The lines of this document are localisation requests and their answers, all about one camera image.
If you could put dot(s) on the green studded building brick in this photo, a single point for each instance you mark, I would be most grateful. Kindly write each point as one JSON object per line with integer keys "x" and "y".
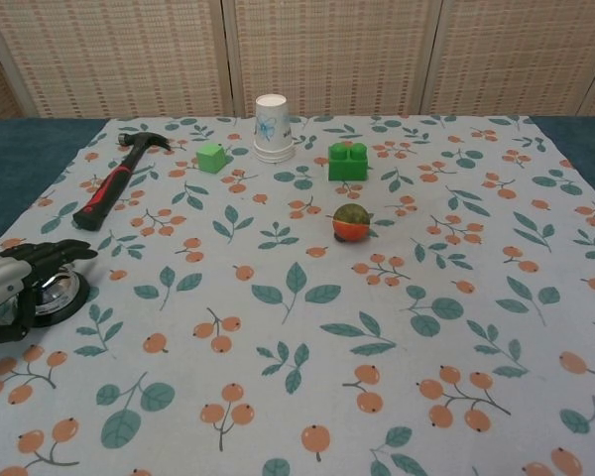
{"x": 347, "y": 161}

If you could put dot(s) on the green orange ball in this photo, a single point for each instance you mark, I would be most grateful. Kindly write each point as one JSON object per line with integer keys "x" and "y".
{"x": 350, "y": 222}

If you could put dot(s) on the floral fruit print tablecloth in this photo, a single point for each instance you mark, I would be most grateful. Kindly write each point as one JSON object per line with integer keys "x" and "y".
{"x": 297, "y": 317}

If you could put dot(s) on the green cube block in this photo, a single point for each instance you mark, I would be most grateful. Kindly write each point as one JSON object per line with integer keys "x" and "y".
{"x": 211, "y": 158}

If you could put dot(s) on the silver call bell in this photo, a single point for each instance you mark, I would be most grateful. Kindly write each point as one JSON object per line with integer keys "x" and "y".
{"x": 62, "y": 292}

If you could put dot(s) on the black red claw hammer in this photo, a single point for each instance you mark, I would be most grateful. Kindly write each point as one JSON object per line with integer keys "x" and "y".
{"x": 110, "y": 183}

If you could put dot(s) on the white paper cup stack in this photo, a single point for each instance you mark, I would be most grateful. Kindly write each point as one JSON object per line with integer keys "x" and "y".
{"x": 273, "y": 130}

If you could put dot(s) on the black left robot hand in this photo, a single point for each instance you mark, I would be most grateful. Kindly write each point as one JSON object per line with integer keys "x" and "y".
{"x": 35, "y": 258}

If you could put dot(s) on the woven folding screen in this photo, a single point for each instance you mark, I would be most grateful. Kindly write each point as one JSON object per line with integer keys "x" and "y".
{"x": 297, "y": 54}

